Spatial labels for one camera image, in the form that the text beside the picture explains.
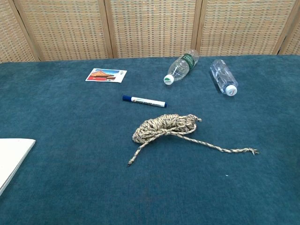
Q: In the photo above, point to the woven bamboo screen panel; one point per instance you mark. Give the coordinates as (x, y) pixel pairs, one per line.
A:
(70, 28)
(294, 42)
(239, 25)
(9, 35)
(152, 28)

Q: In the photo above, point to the blue felt table mat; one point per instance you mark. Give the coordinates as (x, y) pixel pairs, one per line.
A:
(70, 117)

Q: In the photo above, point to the clear unlabelled plastic bottle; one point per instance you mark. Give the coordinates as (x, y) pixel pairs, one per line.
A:
(222, 75)

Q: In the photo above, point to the blue capped whiteboard marker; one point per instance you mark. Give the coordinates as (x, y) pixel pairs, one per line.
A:
(145, 101)

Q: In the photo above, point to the red palace picture postcard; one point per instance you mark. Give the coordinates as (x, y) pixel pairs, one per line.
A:
(103, 75)

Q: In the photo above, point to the yellow and white booklet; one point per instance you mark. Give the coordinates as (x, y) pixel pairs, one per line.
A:
(11, 154)

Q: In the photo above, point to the green label plastic bottle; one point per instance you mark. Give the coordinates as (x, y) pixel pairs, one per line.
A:
(181, 66)

